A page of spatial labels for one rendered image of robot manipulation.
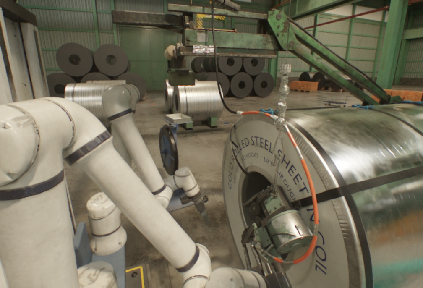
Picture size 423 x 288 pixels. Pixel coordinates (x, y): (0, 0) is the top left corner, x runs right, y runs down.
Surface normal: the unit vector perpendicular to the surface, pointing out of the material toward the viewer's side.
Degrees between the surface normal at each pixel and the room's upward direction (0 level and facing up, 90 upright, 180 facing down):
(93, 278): 5
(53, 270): 93
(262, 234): 58
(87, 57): 90
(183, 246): 68
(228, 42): 90
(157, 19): 90
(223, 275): 43
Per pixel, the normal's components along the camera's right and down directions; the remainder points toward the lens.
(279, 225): -0.67, -0.44
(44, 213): 0.87, 0.18
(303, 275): -0.94, 0.08
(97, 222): -0.01, 0.25
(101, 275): 0.11, -0.98
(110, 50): 0.33, 0.24
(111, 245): 0.59, -0.17
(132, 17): 0.55, 0.22
